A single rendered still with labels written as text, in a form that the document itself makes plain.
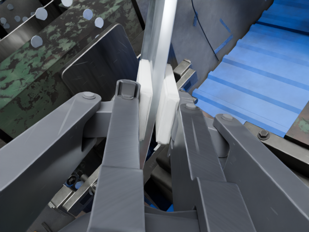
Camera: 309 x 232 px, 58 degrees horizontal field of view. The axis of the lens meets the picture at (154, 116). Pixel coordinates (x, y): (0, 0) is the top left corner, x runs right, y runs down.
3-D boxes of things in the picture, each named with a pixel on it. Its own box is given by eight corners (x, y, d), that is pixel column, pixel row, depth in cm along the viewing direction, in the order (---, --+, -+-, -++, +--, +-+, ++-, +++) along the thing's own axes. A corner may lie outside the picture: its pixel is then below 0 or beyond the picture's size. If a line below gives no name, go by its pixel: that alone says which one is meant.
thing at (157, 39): (146, 12, 48) (151, 12, 48) (121, 182, 42) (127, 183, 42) (192, -216, 20) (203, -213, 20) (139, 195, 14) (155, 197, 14)
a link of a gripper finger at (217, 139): (179, 124, 13) (239, 134, 14) (172, 89, 18) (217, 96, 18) (172, 150, 14) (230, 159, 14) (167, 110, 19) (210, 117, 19)
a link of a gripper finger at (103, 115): (131, 145, 14) (70, 136, 13) (134, 105, 18) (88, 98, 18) (136, 118, 13) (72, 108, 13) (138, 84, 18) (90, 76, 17)
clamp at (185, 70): (145, 99, 72) (175, 115, 66) (185, 57, 77) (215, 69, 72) (152, 113, 77) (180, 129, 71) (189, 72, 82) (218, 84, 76)
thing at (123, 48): (22, 52, 50) (60, 76, 43) (78, 7, 55) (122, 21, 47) (87, 129, 69) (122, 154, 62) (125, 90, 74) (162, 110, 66)
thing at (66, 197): (46, 203, 62) (71, 233, 56) (99, 147, 67) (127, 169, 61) (61, 211, 67) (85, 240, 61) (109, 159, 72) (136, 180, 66)
